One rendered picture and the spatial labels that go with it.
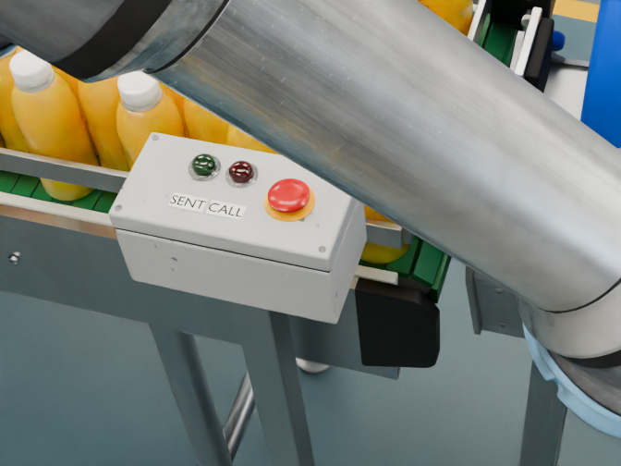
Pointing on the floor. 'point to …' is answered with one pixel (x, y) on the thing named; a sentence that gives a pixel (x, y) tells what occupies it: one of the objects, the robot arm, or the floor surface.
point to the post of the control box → (274, 384)
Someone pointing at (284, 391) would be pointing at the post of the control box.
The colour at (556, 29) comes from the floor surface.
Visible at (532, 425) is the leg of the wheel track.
